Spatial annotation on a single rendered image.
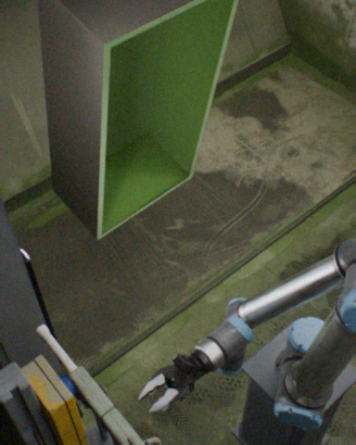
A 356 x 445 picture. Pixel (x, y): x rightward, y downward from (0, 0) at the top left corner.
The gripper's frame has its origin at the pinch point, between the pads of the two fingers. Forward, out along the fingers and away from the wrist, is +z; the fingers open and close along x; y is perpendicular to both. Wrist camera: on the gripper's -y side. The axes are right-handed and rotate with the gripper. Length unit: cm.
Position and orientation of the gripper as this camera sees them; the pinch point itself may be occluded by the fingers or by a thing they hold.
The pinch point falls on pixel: (147, 401)
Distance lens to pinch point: 170.9
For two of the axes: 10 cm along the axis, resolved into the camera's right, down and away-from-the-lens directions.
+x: -6.5, -5.7, 5.0
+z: -7.6, 5.0, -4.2
